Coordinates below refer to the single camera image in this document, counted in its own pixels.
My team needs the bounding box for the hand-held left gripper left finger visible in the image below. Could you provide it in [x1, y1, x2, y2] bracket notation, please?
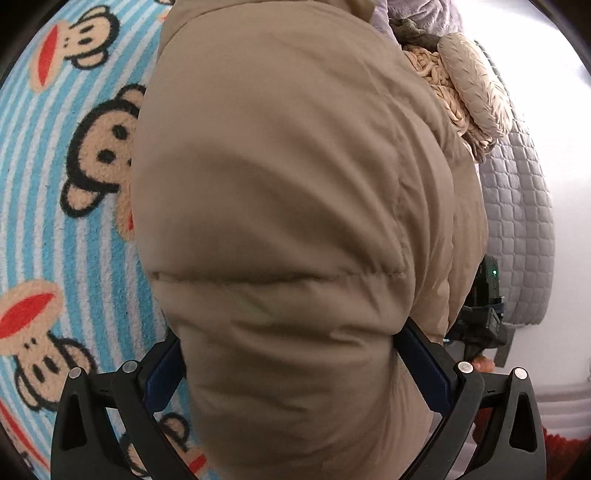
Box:
[50, 330, 204, 480]

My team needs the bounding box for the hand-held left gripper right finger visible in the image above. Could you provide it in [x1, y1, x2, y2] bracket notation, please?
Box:
[394, 318, 546, 480]

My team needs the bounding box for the tan puffer jacket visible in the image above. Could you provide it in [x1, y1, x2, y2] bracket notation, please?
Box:
[130, 0, 490, 480]

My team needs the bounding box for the grey quilted mattress pad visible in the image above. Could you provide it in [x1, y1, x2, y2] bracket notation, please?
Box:
[478, 41, 555, 329]

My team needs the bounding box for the monkey print striped blanket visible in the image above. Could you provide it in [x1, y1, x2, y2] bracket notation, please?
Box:
[0, 0, 218, 480]

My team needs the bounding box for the beige textured cushion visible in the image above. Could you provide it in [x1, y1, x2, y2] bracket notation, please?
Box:
[436, 32, 514, 139]

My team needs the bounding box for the beige chunky knit blanket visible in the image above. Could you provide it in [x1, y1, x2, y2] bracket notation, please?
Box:
[402, 44, 497, 162]

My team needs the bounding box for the grey-brown plush cloth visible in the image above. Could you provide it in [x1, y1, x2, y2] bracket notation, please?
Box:
[390, 17, 446, 51]

